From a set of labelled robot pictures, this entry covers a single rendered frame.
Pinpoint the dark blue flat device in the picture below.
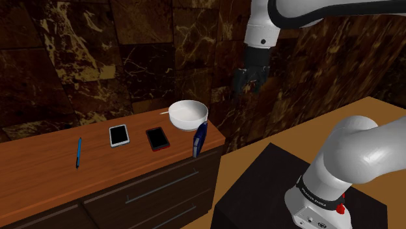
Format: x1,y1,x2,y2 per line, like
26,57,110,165
192,121,209,159

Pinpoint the black robot stand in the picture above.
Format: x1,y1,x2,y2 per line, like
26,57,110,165
210,142,388,229

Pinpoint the red phone with black screen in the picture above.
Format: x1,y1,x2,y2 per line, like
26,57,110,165
145,126,171,152

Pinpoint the brown wooden chest of drawers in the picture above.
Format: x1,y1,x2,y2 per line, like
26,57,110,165
0,107,226,229

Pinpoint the white tablet with black screen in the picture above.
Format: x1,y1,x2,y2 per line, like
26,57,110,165
109,124,131,148

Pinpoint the blue pen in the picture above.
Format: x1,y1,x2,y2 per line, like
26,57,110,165
75,137,83,170

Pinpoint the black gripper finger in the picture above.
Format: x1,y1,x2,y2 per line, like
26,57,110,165
233,68,251,94
249,74,269,95

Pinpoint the white bowl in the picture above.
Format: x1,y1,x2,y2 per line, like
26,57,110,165
168,100,210,132

